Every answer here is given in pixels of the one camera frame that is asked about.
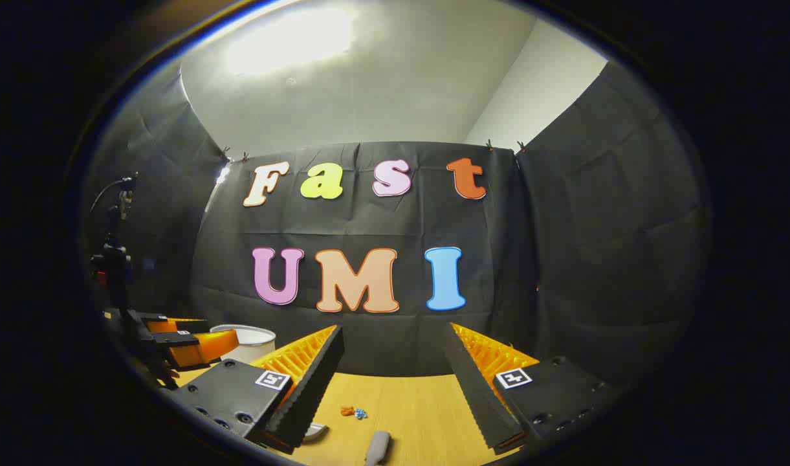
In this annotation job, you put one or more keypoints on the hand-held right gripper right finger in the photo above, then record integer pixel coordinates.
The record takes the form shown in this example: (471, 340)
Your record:
(475, 388)

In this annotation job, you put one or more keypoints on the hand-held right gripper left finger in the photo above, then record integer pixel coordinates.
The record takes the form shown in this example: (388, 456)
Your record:
(310, 388)

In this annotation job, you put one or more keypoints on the small grey broom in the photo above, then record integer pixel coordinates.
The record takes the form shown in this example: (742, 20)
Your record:
(378, 446)

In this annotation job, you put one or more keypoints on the wooden desktop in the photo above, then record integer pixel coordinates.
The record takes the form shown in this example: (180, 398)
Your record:
(420, 414)

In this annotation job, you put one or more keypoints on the grey plastic dustpan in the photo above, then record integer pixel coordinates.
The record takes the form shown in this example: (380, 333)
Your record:
(316, 432)

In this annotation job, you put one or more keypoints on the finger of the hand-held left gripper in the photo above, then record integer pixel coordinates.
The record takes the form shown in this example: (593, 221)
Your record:
(207, 346)
(175, 321)

